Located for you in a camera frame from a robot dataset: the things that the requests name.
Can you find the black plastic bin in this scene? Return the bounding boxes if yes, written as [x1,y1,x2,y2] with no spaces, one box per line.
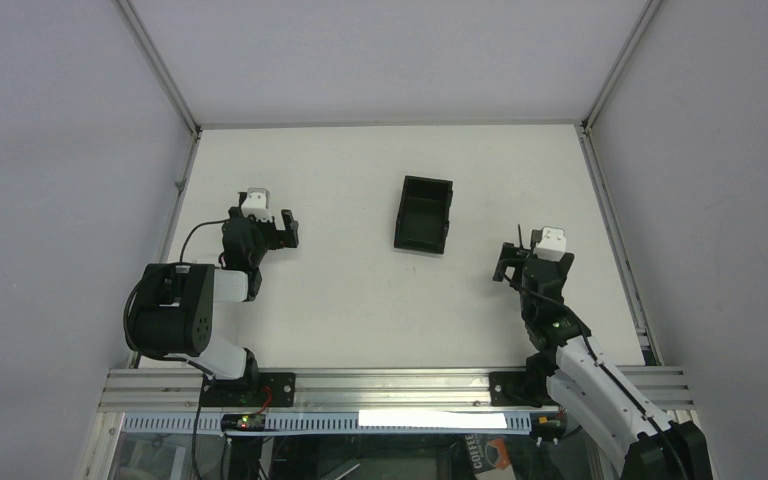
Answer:
[393,175,454,255]

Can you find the coffee labelled box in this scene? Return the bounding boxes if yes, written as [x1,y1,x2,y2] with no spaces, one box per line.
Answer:
[464,434,511,474]

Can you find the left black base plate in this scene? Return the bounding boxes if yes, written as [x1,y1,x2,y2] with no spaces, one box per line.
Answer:
[199,371,297,409]

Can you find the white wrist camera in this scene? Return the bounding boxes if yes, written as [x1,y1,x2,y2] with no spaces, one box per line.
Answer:
[239,188,274,223]
[530,226,567,262]

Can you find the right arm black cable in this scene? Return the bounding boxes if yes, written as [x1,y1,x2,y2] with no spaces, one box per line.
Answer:
[520,286,690,480]

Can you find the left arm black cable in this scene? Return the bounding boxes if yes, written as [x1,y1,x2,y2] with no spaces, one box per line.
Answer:
[178,218,232,265]

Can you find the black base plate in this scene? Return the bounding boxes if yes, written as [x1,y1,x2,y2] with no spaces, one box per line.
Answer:
[199,371,297,409]
[488,370,556,408]

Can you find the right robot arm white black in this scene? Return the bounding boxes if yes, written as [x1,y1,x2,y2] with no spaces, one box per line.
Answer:
[490,242,713,479]

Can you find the aluminium mounting rail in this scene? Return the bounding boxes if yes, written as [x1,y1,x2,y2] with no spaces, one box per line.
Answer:
[97,366,695,415]

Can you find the white slotted cable duct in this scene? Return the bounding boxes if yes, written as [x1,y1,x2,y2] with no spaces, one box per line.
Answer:
[122,409,532,436]

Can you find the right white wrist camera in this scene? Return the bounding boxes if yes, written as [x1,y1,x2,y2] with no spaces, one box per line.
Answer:
[530,226,567,262]

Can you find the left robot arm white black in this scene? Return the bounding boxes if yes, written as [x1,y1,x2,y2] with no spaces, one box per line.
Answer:
[123,207,299,393]

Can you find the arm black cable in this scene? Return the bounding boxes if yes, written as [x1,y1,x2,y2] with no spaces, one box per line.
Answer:
[178,218,232,265]
[520,286,690,480]

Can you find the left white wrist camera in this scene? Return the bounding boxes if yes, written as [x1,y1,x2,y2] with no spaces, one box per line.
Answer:
[239,188,274,223]

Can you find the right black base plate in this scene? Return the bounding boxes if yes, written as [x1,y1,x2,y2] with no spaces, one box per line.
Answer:
[488,370,556,408]

